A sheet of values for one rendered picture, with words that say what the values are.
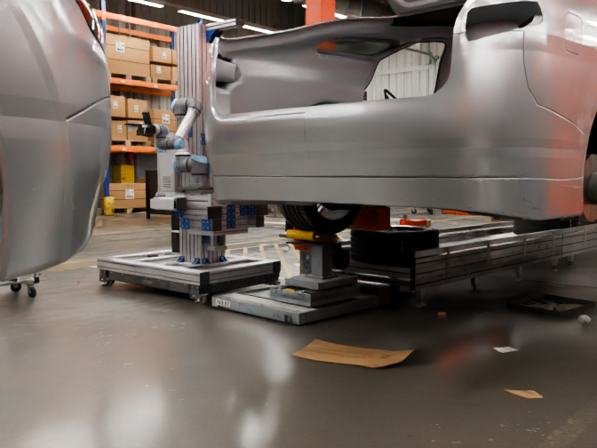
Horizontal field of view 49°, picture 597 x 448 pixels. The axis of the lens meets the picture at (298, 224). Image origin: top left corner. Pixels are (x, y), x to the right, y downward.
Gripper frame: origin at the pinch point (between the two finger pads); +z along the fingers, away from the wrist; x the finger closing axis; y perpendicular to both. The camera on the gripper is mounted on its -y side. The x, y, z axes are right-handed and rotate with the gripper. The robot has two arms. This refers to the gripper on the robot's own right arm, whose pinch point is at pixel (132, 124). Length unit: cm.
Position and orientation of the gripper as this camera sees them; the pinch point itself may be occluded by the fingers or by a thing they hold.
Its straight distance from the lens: 451.2
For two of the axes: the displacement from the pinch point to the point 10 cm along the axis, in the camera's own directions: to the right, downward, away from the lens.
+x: -8.9, -1.7, 4.2
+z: -4.4, 0.7, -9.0
